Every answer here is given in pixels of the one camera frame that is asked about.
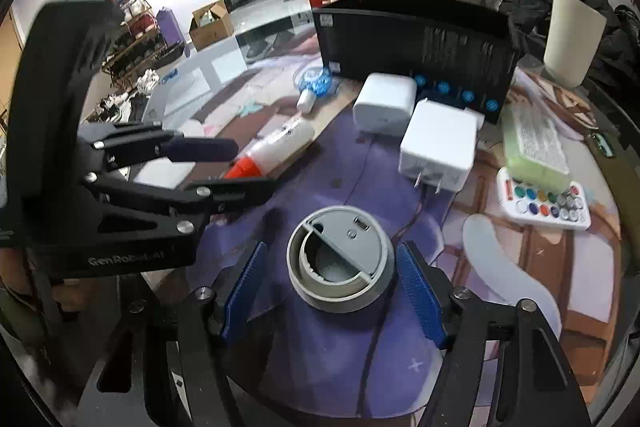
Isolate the anime printed desk mat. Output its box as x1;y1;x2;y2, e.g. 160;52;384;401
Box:
134;31;624;427

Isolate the black jacket pile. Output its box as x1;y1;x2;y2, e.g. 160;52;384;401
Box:
499;0;639;110

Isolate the blue tape dispenser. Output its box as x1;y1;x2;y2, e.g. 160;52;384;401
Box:
296;66;336;115

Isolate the white colourful remote control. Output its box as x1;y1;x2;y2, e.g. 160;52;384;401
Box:
496;168;591;231

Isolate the cream tall cup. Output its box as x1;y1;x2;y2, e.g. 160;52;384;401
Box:
544;0;606;89

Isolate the shoe rack with shoes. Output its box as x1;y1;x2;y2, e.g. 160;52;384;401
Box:
81;0;187;122

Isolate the phone in olive case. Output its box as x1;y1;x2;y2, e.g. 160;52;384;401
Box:
587;132;616;158

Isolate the black cardboard box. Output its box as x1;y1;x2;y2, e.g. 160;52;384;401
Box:
314;0;522;124

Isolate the white bottle orange cap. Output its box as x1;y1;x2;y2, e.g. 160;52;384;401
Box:
224;117;314;179

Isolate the grey round device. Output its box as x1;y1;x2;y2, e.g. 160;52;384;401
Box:
285;206;395;314

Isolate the green plastic case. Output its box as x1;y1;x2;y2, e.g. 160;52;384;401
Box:
501;102;572;192

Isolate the white cube charger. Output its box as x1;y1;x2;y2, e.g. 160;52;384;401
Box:
352;72;418;136

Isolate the white plug adapter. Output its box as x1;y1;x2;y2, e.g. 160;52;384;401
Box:
398;100;480;193

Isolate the brown cardboard box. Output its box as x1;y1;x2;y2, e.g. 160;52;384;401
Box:
189;0;234;51

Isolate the purple rolled yoga mat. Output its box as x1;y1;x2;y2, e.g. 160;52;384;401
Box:
156;8;183;46

